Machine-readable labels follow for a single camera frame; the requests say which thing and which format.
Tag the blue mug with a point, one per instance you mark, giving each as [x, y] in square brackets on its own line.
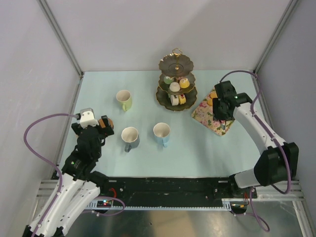
[162, 133]

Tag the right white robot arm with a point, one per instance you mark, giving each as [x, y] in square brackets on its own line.
[278, 159]

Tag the circuit board with leds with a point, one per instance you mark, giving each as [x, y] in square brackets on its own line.
[104, 203]

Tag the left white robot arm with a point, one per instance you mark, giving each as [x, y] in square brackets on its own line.
[78, 183]

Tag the white cup pastry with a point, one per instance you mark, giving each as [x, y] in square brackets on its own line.
[174, 99]

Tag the yellow round pastry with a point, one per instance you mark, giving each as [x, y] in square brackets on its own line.
[184, 83]

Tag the aluminium frame post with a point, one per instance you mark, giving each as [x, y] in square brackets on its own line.
[284, 20]
[43, 4]

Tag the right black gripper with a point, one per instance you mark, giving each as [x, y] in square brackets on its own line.
[217, 115]

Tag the grey mug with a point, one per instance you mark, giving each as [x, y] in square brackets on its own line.
[130, 136]

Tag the right aluminium frame post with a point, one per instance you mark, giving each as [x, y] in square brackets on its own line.
[284, 20]

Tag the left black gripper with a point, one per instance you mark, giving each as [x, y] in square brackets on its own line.
[106, 131]

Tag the floral rectangular tray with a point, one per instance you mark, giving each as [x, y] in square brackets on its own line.
[204, 115]

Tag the wooden coaster stack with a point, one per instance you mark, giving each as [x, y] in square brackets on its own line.
[106, 124]

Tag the orange macaron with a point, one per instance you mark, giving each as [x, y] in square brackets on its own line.
[213, 95]
[210, 102]

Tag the left aluminium frame post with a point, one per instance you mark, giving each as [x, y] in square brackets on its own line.
[43, 4]

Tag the green mug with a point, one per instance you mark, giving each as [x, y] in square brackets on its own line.
[125, 99]

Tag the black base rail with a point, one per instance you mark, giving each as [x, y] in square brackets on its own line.
[172, 193]

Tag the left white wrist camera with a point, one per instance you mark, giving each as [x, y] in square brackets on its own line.
[87, 118]

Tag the three-tier dark cake stand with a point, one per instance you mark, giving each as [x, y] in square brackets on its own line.
[176, 64]

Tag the white cupcake pastry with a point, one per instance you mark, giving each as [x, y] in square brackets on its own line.
[174, 87]

